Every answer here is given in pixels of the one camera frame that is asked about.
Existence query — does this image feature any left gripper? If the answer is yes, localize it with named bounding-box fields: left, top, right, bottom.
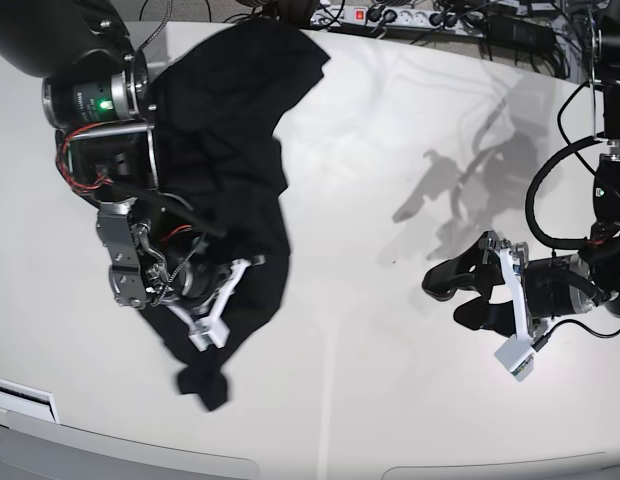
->
left=421, top=231, right=532, bottom=344

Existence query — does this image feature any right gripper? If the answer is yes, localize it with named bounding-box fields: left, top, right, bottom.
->
left=164, top=255, right=266, bottom=335

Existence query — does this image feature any black t-shirt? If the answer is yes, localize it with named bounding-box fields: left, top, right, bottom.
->
left=143, top=18, right=329, bottom=411

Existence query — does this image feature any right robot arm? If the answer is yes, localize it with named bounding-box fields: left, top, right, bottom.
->
left=0, top=1, right=257, bottom=350

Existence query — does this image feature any white panel at table edge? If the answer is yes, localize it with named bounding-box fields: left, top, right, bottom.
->
left=0, top=378, right=60, bottom=425

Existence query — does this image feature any black power brick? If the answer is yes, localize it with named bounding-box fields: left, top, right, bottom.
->
left=487, top=16, right=556, bottom=54

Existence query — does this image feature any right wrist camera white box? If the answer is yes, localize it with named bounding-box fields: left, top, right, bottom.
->
left=189, top=320, right=230, bottom=352

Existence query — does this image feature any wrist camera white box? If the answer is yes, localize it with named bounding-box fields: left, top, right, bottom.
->
left=189, top=320, right=230, bottom=352
left=495, top=335, right=536, bottom=382

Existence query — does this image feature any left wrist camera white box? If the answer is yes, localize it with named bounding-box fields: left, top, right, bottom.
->
left=495, top=335, right=536, bottom=382

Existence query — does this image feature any white power strip red switch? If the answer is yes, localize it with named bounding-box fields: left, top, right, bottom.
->
left=310, top=2, right=484, bottom=38

